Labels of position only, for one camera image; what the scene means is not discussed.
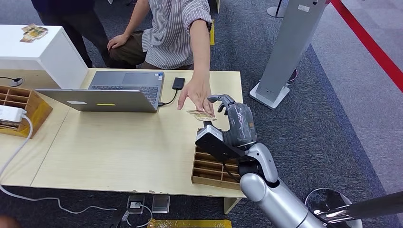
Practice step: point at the person's left hand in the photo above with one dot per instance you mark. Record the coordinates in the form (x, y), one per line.
(198, 91)

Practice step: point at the person's right hand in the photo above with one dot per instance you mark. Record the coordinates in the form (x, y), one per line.
(117, 41)

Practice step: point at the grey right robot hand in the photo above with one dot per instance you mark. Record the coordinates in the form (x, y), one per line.
(240, 124)

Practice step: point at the person's left forearm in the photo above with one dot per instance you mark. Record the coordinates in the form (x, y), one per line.
(200, 53)

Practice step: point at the person's right forearm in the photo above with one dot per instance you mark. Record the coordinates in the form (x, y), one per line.
(135, 19)

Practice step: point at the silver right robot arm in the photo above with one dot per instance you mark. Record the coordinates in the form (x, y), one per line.
(277, 201)

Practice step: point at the standing person in dark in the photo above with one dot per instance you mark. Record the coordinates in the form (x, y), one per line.
(69, 22)

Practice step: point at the wooden slotted card organizer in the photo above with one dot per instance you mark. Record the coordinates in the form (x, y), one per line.
(207, 171)

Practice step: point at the black external drive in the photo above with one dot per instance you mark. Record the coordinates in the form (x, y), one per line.
(178, 83)

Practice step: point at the white cabinet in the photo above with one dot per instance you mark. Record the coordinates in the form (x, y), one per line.
(63, 59)

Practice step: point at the grey laptop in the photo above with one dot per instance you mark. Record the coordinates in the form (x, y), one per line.
(94, 100)

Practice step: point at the dark round stanchion base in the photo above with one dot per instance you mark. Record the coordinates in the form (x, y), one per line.
(293, 75)

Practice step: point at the wooden table leg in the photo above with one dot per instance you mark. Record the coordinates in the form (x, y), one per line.
(231, 204)

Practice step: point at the stack of printed cards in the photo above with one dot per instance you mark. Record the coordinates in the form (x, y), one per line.
(33, 32)

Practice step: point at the grey kiosk stand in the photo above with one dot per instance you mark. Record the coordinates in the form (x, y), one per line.
(289, 44)

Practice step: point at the wooden grid organizer box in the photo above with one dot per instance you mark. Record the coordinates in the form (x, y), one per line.
(37, 110)

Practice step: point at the grey stanchion base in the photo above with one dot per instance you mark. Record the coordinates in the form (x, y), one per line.
(274, 12)

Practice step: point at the yellow taped strip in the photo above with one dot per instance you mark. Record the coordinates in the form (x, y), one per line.
(189, 224)

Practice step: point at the closed floor socket box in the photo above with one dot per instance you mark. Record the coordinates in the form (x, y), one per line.
(160, 204)

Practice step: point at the floor socket box with plug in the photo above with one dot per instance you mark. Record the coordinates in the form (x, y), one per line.
(136, 204)

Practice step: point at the white power adapter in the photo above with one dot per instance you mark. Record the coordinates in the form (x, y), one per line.
(11, 114)

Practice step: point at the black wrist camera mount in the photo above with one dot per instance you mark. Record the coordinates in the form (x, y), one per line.
(214, 144)

